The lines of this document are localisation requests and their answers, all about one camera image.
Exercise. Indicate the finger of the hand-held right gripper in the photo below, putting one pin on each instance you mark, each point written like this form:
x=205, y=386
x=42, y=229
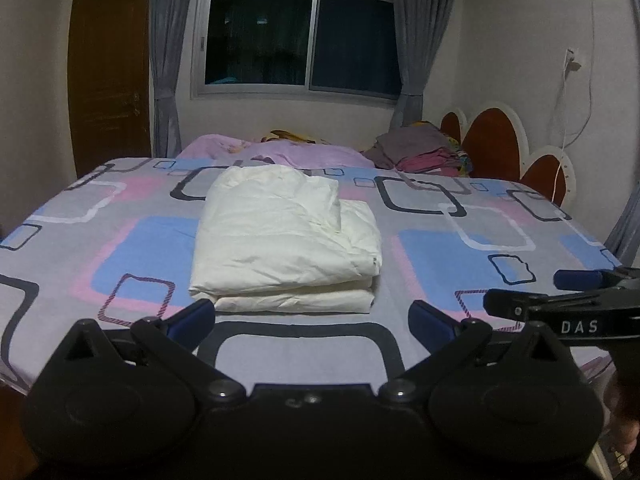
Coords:
x=540, y=312
x=575, y=279

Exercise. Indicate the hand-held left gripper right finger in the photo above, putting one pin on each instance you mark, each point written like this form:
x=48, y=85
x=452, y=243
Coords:
x=426, y=317

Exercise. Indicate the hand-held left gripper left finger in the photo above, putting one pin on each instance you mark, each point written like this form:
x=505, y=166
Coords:
x=192, y=317

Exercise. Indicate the cream white quilt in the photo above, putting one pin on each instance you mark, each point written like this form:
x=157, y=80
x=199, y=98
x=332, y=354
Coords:
x=280, y=240

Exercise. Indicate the pile of folded clothes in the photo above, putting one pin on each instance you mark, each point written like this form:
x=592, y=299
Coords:
x=420, y=150

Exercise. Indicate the person's right hand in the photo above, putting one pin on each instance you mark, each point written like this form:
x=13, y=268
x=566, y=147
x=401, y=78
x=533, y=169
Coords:
x=625, y=430

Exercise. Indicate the bed with patterned sheet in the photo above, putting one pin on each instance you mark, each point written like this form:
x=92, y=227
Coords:
x=100, y=240

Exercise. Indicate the brown and white headboard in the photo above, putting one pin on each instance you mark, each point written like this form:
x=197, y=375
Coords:
x=495, y=140

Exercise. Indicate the pink blanket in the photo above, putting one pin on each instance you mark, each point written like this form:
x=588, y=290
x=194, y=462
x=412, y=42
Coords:
x=300, y=152

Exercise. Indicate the grey curtain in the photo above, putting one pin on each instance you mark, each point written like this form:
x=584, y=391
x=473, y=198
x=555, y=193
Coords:
x=172, y=60
x=425, y=35

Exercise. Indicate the brown wooden door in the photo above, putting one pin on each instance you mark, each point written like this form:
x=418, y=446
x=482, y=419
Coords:
x=110, y=70

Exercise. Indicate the sliding glass window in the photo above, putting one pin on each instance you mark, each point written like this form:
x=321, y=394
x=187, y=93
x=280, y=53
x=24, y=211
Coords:
x=300, y=35

